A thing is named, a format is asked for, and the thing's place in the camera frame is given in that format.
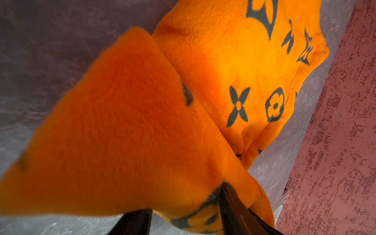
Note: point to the orange black patterned pillowcase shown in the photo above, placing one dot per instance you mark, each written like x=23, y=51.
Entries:
x=160, y=121

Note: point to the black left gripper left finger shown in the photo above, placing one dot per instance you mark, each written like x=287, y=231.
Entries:
x=133, y=223

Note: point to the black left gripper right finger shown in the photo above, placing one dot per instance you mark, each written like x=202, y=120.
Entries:
x=237, y=219

